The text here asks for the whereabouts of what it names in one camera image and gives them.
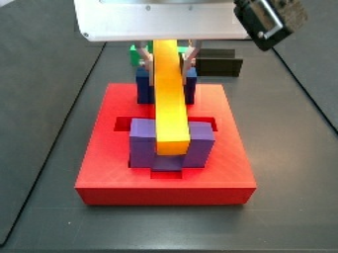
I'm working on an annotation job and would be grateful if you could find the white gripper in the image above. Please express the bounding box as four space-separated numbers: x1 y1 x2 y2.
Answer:
73 0 248 85

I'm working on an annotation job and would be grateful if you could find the yellow rectangular block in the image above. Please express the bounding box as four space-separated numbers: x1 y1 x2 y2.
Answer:
153 40 189 155

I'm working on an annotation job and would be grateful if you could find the red base board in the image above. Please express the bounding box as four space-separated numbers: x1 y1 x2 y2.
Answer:
74 84 256 206

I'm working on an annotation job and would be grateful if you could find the green arch block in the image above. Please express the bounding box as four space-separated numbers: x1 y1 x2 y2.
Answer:
129 42 186 66

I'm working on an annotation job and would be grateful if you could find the dark blue U block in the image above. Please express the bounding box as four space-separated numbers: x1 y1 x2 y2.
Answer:
136 67 196 105

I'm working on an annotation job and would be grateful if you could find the purple U block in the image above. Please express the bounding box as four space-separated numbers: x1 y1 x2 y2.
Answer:
129 119 214 172

